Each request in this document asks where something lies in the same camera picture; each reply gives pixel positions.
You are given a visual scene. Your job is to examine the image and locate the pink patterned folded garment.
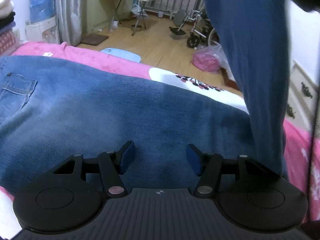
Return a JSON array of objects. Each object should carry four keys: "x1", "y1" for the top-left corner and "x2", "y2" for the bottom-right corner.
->
[{"x1": 0, "y1": 29, "x2": 20, "y2": 56}]

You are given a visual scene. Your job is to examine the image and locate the pink floral bed blanket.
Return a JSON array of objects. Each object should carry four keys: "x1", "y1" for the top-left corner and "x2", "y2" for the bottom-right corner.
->
[{"x1": 0, "y1": 41, "x2": 313, "y2": 223}]

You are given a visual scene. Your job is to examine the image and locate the white water dispenser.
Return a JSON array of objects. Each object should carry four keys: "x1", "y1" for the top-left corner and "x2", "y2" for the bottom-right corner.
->
[{"x1": 25, "y1": 16, "x2": 60, "y2": 44}]

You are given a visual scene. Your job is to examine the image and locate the white folded sweater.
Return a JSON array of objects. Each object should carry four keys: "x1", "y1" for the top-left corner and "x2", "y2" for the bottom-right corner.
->
[{"x1": 0, "y1": 0, "x2": 14, "y2": 19}]

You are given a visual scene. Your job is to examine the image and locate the grey curtain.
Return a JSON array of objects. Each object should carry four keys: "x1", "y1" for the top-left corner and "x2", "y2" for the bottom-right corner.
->
[{"x1": 54, "y1": 0, "x2": 82, "y2": 46}]

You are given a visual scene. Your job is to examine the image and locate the pink plastic bag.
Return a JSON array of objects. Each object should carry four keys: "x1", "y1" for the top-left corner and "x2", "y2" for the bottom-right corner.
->
[{"x1": 191, "y1": 44, "x2": 229, "y2": 73}]

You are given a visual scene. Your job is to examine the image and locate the light blue plastic stool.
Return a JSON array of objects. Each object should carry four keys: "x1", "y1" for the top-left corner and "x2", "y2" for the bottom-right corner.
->
[{"x1": 101, "y1": 48, "x2": 141, "y2": 63}]

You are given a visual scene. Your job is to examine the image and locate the blue water bottle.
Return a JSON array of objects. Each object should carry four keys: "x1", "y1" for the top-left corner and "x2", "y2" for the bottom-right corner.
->
[{"x1": 29, "y1": 0, "x2": 55, "y2": 23}]

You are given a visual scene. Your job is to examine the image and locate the white cabinet with handles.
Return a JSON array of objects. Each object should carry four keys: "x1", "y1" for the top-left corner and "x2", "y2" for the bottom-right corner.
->
[{"x1": 286, "y1": 62, "x2": 317, "y2": 132}]

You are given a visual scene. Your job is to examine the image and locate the wheelchair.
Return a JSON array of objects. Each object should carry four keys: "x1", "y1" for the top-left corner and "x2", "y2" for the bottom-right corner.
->
[{"x1": 169, "y1": 7, "x2": 220, "y2": 48}]

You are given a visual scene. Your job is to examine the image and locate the blue denim jeans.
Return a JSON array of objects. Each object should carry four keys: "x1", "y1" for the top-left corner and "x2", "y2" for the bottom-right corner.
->
[{"x1": 1, "y1": 0, "x2": 289, "y2": 194}]

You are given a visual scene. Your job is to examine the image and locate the black folded garment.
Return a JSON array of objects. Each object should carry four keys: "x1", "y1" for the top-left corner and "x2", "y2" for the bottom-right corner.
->
[{"x1": 0, "y1": 11, "x2": 16, "y2": 28}]

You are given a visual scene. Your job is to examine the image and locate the brown floor mat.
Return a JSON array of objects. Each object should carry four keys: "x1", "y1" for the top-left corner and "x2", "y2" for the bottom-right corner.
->
[{"x1": 81, "y1": 33, "x2": 109, "y2": 46}]

